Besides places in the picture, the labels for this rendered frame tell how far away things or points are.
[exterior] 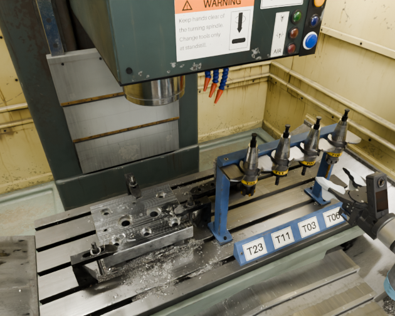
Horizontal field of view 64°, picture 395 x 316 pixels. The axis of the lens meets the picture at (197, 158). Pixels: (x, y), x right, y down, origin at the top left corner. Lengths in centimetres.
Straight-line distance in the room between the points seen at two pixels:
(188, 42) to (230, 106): 148
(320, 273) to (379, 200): 49
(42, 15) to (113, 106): 39
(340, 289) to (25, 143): 156
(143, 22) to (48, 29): 67
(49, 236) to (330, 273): 102
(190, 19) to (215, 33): 6
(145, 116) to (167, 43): 81
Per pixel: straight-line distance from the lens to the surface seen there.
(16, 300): 145
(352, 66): 165
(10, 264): 155
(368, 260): 146
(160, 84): 75
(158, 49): 59
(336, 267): 137
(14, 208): 193
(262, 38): 69
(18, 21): 124
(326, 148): 106
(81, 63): 123
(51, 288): 112
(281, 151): 94
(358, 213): 94
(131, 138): 142
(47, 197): 191
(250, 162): 89
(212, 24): 62
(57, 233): 125
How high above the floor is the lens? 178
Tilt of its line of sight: 37 degrees down
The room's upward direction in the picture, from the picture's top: straight up
